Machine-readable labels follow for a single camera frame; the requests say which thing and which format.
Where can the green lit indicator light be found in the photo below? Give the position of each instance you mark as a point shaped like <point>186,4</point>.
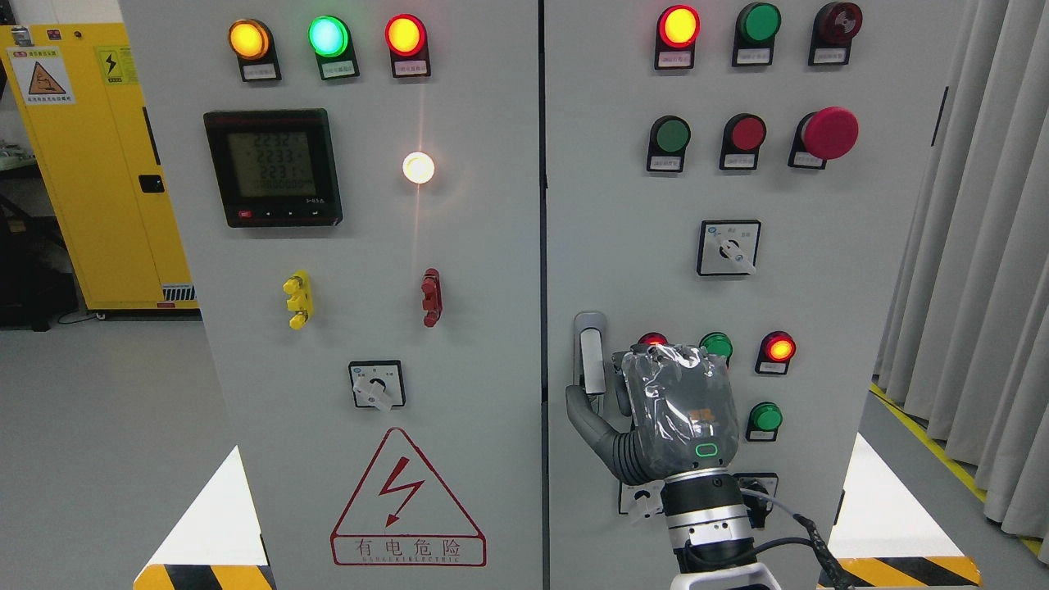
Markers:
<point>331,41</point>

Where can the red terminal connector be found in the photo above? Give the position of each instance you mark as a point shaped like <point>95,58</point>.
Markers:
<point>432,302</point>

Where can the green push button upper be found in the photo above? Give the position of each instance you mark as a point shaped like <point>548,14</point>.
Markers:
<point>667,143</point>

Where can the left cabinet door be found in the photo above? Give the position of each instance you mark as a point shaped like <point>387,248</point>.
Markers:
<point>472,383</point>

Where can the black digital power meter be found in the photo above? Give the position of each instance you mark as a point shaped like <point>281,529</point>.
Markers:
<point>274,168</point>

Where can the grey curtain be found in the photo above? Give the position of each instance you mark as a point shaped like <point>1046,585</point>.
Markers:
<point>966,343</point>

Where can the left door selector switch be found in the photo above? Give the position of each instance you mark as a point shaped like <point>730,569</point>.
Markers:
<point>377,384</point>

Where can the green indicator middle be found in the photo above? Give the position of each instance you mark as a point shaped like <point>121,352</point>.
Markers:
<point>718,344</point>

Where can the top red lit indicator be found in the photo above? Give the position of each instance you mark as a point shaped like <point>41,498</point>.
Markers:
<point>676,35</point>

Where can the red lit indicator middle right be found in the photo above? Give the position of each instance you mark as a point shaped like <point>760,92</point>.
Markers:
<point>775,353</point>

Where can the yellow terminal connector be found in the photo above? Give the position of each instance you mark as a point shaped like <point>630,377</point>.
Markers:
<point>299,302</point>

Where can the green push button lower right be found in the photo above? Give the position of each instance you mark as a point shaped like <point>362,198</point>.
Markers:
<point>763,422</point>

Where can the white lit indicator light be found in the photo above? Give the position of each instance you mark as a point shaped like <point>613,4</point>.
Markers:
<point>418,167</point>

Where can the top green indicator light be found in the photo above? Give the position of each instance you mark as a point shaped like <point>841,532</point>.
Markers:
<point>755,33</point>

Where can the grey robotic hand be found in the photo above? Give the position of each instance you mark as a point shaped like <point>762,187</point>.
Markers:
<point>683,409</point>

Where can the robot forearm silver black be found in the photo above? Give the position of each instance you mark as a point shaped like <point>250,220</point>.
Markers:
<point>710,533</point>

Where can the cabinet door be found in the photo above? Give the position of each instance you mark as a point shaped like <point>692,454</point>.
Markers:
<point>726,180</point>
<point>472,383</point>

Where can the grey cabinet door handle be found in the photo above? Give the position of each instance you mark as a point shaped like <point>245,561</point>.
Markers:
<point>589,329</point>

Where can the red electrical danger sign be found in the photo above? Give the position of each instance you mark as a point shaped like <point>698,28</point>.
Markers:
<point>402,513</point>

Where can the red emergency stop button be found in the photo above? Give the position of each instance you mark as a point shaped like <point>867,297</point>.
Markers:
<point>823,136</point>

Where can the red push button upper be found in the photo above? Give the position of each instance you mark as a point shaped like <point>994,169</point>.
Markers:
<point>742,138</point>

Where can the red lit indicator middle left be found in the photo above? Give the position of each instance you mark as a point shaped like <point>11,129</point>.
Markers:
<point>652,338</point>

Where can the red lit indicator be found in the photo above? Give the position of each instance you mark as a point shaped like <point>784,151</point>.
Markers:
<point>652,338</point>
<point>775,353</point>
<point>676,35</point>

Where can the green push button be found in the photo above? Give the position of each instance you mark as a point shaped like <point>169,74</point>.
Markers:
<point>763,422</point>
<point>667,143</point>

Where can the upper right selector switch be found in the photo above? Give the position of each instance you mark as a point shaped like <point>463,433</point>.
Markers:
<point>728,247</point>

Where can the right cabinet door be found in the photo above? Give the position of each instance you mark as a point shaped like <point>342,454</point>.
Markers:
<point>726,180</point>

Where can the red-orange indicator light left door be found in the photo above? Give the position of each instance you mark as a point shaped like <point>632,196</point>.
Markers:
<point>407,40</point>

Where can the amber indicator light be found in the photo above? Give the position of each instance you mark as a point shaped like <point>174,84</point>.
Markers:
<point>255,49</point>

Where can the lower white selector switch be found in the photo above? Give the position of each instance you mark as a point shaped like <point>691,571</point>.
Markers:
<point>641,503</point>

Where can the dark red buzzer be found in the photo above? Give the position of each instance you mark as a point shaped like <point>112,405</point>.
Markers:
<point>834,28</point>

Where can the yellow safety cabinet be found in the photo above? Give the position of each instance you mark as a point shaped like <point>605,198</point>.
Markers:
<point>77,88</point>

